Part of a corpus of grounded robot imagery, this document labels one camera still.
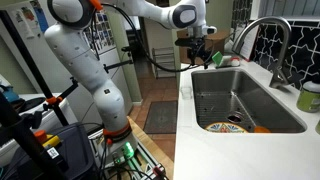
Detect green sponge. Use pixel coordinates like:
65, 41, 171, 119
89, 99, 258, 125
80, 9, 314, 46
211, 50, 224, 67

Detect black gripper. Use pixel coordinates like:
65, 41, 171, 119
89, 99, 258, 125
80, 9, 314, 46
185, 45, 210, 70

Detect stainless steel sink basin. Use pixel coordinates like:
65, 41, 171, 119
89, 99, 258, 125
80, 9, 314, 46
190, 68, 308, 135

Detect white leaning board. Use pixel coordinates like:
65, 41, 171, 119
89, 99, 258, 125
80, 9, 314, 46
237, 23, 261, 63

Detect wooden robot platform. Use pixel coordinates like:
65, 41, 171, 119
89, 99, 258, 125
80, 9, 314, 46
126, 115, 175, 180

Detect wire shelf rack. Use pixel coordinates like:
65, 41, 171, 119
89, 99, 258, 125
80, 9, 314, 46
151, 46, 177, 80

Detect red and yellow stop button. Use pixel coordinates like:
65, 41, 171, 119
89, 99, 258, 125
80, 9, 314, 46
33, 129, 63, 150

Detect dark blue storage bin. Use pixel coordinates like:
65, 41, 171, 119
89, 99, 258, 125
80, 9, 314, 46
8, 122, 98, 180

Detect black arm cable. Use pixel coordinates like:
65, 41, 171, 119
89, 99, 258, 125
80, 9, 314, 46
87, 2, 215, 73

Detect brushed steel kitchen faucet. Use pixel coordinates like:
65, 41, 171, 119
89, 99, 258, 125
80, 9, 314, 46
232, 16, 293, 90

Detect white refrigerator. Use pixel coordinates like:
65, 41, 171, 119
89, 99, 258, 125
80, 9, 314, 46
0, 0, 135, 129

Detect brown cardboard box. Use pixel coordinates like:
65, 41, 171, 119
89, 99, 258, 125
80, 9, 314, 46
176, 28, 232, 66

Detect colourful patterned plate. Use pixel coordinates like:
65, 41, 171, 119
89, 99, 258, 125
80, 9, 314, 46
204, 121, 250, 134

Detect dark patterned floor mat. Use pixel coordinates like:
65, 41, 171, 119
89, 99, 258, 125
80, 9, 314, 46
143, 100, 179, 135

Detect green label pump soap bottle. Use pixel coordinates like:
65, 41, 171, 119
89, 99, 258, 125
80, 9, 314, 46
296, 70, 320, 114

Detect white and red scrubber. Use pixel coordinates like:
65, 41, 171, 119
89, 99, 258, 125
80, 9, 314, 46
221, 55, 241, 67

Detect kitchen window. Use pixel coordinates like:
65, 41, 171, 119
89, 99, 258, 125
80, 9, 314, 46
257, 0, 320, 22

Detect black floor cables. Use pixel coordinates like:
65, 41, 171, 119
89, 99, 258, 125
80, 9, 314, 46
94, 138, 169, 180

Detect black pan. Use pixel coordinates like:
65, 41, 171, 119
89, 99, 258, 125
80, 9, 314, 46
12, 96, 47, 113

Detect sink sponge holder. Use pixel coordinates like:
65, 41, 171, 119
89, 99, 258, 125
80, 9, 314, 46
215, 59, 242, 70

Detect white paper with red picture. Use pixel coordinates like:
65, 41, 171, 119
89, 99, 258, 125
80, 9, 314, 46
9, 5, 36, 40

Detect blue paper on fridge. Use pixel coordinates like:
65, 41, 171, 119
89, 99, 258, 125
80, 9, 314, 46
29, 0, 50, 34

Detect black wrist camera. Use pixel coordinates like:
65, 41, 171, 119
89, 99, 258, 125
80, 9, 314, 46
174, 37, 206, 48

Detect orange item in sink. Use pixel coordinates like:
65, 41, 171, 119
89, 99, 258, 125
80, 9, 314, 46
253, 125, 272, 134

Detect black tripod with orange clamp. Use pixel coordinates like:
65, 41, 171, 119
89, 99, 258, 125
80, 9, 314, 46
0, 9, 135, 127

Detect thick black camera stand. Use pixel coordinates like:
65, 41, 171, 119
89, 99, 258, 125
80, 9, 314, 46
0, 91, 69, 180

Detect fridge photo collage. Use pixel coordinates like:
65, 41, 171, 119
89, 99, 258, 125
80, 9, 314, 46
83, 10, 116, 57

